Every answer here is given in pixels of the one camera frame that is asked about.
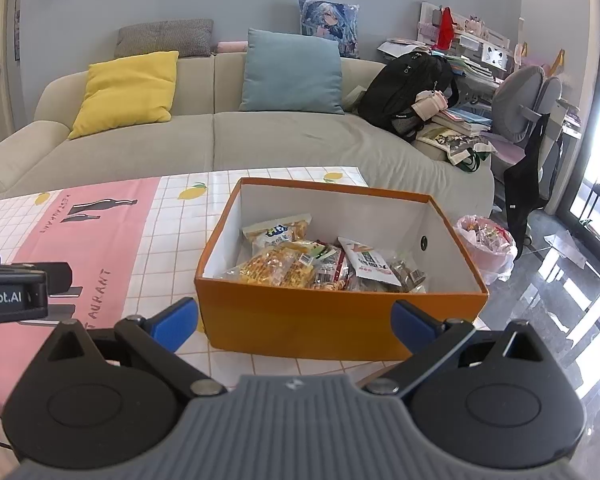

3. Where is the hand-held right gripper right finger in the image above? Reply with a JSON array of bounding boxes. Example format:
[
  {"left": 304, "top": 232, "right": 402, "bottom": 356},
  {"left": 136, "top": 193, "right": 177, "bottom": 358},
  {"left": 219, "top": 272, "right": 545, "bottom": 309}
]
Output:
[{"left": 361, "top": 300, "right": 547, "bottom": 395}]

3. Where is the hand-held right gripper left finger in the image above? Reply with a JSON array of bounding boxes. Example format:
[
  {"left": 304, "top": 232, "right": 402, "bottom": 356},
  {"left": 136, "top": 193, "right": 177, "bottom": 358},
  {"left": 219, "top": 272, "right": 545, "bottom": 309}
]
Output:
[{"left": 46, "top": 297, "right": 226, "bottom": 398}]

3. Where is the small clear snack packet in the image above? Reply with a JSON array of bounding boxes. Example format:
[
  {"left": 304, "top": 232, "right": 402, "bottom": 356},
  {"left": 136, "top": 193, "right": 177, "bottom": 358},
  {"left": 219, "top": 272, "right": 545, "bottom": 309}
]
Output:
[{"left": 387, "top": 254, "right": 427, "bottom": 293}]

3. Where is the white red snack packet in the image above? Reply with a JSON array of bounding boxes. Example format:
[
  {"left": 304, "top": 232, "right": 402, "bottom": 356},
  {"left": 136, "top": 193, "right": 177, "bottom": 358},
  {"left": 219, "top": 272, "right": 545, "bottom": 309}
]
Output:
[{"left": 337, "top": 236, "right": 403, "bottom": 292}]

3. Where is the orange cardboard box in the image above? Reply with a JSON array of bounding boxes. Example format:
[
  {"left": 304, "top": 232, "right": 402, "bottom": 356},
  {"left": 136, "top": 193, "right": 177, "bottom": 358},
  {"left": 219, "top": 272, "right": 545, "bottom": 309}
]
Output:
[{"left": 195, "top": 176, "right": 490, "bottom": 362}]

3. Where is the clear yellow noodle snack packet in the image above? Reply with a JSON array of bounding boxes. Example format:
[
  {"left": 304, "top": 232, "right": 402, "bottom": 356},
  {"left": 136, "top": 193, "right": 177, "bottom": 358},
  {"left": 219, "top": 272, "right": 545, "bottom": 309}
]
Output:
[{"left": 220, "top": 247, "right": 316, "bottom": 289}]

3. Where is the yellow green snack packet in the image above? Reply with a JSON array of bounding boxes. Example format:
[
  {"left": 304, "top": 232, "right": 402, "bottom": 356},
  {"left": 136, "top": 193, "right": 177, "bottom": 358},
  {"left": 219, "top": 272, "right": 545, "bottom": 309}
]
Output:
[{"left": 280, "top": 240, "right": 341, "bottom": 263}]

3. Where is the white blue biscuit packet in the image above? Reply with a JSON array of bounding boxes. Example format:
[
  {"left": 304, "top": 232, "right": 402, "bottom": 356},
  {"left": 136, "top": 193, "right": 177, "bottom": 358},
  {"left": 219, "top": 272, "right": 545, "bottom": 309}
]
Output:
[{"left": 241, "top": 214, "right": 313, "bottom": 256}]

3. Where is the pink white checked tablecloth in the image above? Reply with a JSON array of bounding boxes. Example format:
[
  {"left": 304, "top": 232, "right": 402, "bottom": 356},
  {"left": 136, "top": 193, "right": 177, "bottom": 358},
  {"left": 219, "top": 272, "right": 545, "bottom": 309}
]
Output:
[{"left": 0, "top": 166, "right": 411, "bottom": 413}]

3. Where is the pink bin with plastic bag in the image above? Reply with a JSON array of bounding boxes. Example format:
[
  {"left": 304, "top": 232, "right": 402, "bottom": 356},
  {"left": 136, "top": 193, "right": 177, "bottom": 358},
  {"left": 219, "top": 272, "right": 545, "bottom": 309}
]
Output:
[{"left": 452, "top": 214, "right": 518, "bottom": 286}]

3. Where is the white paper sheet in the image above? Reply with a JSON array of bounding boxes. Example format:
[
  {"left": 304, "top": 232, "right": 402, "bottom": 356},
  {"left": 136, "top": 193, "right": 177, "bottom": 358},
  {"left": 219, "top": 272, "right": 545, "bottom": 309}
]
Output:
[{"left": 544, "top": 231, "right": 590, "bottom": 267}]

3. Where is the white printed tote bag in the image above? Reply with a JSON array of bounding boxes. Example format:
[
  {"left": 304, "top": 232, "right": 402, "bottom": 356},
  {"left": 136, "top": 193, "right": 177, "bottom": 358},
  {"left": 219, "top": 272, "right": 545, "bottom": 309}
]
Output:
[{"left": 415, "top": 127, "right": 493, "bottom": 173}]

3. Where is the black garment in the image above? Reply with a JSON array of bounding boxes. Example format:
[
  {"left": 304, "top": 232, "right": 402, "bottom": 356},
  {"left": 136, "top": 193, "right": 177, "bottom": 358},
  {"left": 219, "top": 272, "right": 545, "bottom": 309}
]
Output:
[{"left": 502, "top": 112, "right": 563, "bottom": 261}]

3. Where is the yellow pillow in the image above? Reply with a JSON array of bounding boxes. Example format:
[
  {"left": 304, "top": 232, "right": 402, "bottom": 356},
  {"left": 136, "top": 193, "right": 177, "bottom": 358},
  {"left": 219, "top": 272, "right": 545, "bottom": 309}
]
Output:
[{"left": 69, "top": 51, "right": 180, "bottom": 140}]

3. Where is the stack of books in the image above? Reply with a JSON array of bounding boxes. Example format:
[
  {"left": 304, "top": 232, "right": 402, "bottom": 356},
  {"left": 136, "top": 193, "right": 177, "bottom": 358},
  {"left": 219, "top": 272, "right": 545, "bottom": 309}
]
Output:
[{"left": 430, "top": 107, "right": 493, "bottom": 137}]

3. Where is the beige sofa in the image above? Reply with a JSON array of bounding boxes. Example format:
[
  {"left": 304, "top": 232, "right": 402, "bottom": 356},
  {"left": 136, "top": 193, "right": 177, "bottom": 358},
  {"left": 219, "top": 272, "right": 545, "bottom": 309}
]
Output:
[{"left": 0, "top": 52, "right": 496, "bottom": 206}]

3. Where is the pink beige pouch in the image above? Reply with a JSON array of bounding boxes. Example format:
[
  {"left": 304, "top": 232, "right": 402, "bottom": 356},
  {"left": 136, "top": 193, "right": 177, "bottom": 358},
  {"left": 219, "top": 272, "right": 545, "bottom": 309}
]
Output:
[{"left": 412, "top": 89, "right": 448, "bottom": 122}]

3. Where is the black backpack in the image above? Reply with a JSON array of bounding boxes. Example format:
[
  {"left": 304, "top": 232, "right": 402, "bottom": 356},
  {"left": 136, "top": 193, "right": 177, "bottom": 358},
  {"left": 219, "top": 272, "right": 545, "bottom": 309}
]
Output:
[{"left": 357, "top": 51, "right": 460, "bottom": 142}]

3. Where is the grey office chair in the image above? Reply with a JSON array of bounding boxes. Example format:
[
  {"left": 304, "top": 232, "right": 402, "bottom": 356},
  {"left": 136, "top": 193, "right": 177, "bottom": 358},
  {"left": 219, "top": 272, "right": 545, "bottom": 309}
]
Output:
[{"left": 490, "top": 65, "right": 566, "bottom": 201}]

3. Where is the grey checked pillow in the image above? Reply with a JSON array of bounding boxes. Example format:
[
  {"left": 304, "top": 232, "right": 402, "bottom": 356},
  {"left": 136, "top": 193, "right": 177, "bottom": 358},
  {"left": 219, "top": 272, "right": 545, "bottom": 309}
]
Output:
[{"left": 114, "top": 19, "right": 215, "bottom": 59}]

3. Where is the light blue pillow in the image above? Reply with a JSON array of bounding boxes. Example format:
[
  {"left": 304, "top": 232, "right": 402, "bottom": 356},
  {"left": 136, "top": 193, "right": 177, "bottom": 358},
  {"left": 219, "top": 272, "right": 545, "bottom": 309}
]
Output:
[{"left": 238, "top": 28, "right": 346, "bottom": 115}]

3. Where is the cluttered white desk shelf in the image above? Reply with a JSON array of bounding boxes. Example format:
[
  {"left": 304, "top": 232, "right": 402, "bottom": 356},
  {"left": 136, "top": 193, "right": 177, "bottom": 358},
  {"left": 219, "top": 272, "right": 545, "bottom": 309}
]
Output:
[{"left": 377, "top": 2, "right": 518, "bottom": 91}]

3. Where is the red bag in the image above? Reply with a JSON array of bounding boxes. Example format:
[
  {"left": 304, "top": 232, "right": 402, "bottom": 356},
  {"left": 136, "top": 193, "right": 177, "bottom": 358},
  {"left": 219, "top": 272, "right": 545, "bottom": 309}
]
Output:
[{"left": 437, "top": 6, "right": 456, "bottom": 52}]

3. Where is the printed figure pillow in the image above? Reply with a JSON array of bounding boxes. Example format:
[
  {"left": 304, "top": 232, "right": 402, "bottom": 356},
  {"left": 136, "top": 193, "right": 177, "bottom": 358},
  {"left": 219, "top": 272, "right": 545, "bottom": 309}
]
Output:
[{"left": 297, "top": 0, "right": 361, "bottom": 59}]

